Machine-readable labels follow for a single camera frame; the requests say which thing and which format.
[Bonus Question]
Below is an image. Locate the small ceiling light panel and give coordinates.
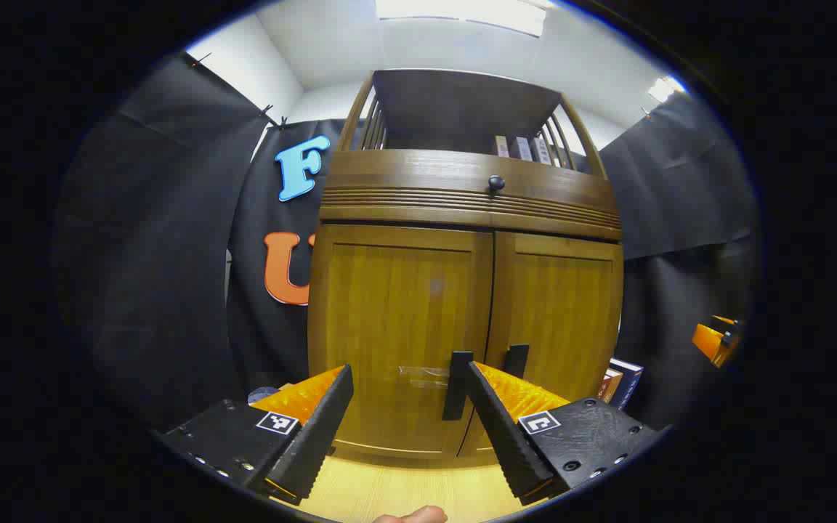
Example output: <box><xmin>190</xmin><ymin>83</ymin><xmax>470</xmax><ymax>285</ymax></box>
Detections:
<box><xmin>647</xmin><ymin>75</ymin><xmax>687</xmax><ymax>103</ymax></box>

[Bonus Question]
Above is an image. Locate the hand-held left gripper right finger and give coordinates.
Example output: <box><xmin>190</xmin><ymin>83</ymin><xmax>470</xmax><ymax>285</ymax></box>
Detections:
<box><xmin>466</xmin><ymin>361</ymin><xmax>660</xmax><ymax>507</ymax></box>

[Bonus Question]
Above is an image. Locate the large ceiling light panel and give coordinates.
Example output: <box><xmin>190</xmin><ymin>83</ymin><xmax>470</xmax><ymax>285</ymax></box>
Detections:
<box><xmin>375</xmin><ymin>0</ymin><xmax>549</xmax><ymax>37</ymax></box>

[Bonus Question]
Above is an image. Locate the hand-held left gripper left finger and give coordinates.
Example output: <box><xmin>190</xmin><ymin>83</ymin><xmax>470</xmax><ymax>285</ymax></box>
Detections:
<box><xmin>159</xmin><ymin>365</ymin><xmax>355</xmax><ymax>504</ymax></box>

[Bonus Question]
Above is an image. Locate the wooden double-door shoe cabinet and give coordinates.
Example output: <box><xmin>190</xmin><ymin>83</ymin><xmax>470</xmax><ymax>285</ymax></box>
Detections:
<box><xmin>307</xmin><ymin>69</ymin><xmax>624</xmax><ymax>462</ymax></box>

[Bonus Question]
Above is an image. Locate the wooden cabinet drawer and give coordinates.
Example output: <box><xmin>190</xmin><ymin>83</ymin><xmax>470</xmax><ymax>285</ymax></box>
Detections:
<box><xmin>319</xmin><ymin>149</ymin><xmax>623</xmax><ymax>242</ymax></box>

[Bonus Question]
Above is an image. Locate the plain wooden shoe cabinet door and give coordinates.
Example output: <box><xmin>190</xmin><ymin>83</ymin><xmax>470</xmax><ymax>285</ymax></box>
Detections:
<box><xmin>460</xmin><ymin>231</ymin><xmax>623</xmax><ymax>458</ymax></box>

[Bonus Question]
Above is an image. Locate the navy blue book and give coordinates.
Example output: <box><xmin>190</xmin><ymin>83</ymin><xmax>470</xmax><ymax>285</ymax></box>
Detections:
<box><xmin>610</xmin><ymin>357</ymin><xmax>644</xmax><ymax>412</ymax></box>

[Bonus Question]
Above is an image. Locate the taped wooden shoe cabinet door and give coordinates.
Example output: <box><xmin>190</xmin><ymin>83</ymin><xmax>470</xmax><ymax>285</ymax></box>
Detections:
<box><xmin>308</xmin><ymin>224</ymin><xmax>495</xmax><ymax>460</ymax></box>

